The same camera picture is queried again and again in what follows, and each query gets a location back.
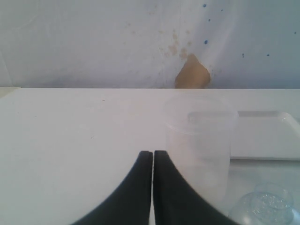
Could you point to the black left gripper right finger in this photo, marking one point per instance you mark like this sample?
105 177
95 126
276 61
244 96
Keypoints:
175 202

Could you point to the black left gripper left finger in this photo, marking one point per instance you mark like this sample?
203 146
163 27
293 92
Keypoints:
130 202

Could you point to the frosted translucent plastic cup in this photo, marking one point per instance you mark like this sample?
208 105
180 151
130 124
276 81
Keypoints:
207 176

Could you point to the clear plastic dome lid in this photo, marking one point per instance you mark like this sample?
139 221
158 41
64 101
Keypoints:
268 204

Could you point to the white rectangular tray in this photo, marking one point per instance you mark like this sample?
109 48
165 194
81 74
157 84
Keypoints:
262 135

